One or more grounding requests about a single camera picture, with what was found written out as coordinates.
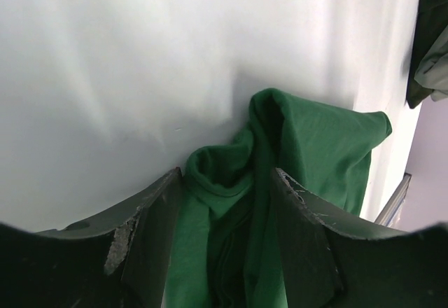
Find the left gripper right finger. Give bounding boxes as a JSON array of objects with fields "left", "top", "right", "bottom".
[{"left": 271, "top": 169, "right": 447, "bottom": 307}]

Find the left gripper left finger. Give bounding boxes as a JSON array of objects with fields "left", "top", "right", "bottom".
[{"left": 1, "top": 169, "right": 182, "bottom": 307}]

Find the right side aluminium rail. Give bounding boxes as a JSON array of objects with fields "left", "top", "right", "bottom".
[{"left": 374, "top": 173, "right": 412, "bottom": 228}]

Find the green t shirt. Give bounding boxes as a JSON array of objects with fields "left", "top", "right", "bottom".
[{"left": 164, "top": 88, "right": 392, "bottom": 307}]

